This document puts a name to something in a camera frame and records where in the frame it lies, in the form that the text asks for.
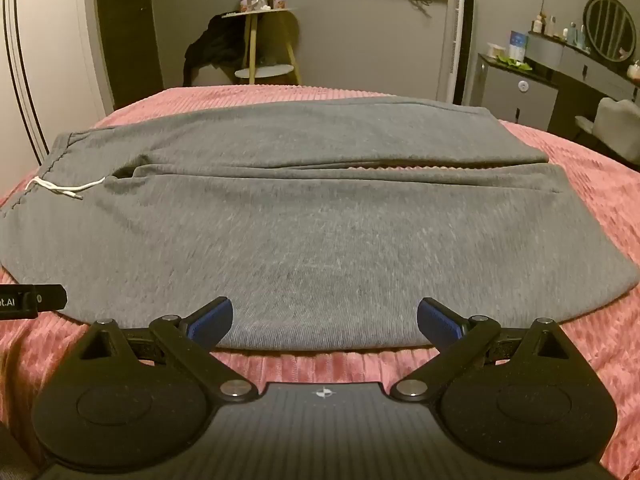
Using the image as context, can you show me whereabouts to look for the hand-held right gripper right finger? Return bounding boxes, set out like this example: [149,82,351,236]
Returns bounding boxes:
[387,296,568,404]

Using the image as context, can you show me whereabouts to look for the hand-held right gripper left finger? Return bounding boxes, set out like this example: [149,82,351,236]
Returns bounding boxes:
[80,296,258,404]

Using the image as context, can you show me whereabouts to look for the grey pants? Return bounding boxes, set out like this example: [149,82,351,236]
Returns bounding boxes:
[0,96,640,352]

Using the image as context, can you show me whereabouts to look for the pink ribbed blanket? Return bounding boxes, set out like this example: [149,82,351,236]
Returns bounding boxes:
[0,86,640,480]

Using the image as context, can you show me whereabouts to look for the grey cabinet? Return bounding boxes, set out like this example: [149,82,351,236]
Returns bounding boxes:
[474,52,561,134]

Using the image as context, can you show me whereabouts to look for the white wardrobe black stripes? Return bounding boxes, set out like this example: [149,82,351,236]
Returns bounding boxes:
[0,0,103,166]

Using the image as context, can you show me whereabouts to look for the white chair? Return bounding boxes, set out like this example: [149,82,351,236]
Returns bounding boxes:
[574,97,640,172]

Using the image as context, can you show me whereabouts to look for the green leafy decoration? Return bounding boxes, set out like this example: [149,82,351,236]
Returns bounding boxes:
[494,55,534,73]

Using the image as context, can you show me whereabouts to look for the black clothing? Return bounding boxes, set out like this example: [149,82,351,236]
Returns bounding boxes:
[182,12,251,89]

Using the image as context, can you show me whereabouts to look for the round side table yellow legs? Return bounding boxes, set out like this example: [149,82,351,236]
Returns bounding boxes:
[220,7,304,86]

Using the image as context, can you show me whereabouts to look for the blue box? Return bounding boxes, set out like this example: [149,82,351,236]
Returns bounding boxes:
[509,30,530,61]

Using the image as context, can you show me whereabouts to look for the white tower fan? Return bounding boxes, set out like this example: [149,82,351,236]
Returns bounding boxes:
[445,0,476,106]

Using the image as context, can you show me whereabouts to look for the dark vanity dresser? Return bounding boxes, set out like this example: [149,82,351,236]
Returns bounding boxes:
[527,32,640,136]

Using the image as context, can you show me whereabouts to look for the dark door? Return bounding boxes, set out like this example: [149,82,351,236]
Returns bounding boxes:
[94,0,167,111]

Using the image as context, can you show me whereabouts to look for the round mirror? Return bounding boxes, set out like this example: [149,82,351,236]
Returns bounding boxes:
[582,0,639,64]

